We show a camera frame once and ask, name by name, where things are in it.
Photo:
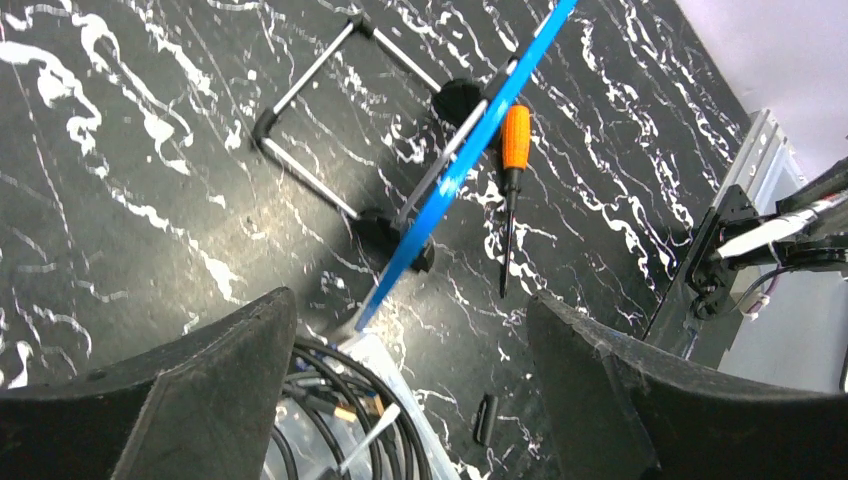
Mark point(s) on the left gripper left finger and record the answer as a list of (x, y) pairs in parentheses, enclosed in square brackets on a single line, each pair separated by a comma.
[(199, 407)]

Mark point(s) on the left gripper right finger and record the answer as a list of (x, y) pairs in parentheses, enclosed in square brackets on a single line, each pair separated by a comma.
[(620, 408)]

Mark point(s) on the black marker cap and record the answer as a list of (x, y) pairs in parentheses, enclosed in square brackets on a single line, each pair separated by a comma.
[(485, 419)]

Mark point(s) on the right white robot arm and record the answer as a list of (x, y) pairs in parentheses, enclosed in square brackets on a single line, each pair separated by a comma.
[(737, 258)]

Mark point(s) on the clear plastic box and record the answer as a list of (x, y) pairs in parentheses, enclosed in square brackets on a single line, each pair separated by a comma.
[(347, 413)]

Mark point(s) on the orange handled screwdriver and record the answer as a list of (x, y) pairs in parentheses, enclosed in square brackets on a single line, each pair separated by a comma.
[(515, 145)]

